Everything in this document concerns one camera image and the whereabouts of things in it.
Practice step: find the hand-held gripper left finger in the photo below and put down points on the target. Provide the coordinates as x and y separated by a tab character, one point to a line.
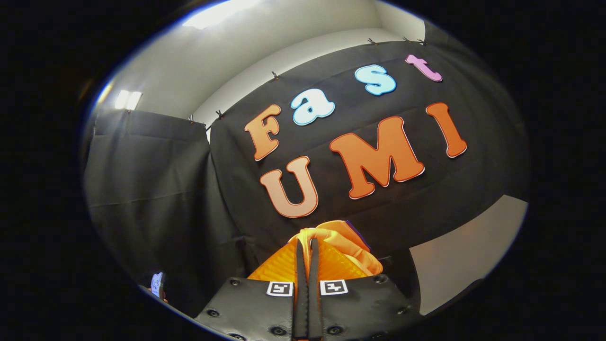
301	293

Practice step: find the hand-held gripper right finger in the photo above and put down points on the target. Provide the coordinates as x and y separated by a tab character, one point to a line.
315	293

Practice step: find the yellow polo shirt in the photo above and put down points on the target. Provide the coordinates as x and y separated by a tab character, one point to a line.
345	241

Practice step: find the small lit screen device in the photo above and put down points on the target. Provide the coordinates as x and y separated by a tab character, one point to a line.
157	284

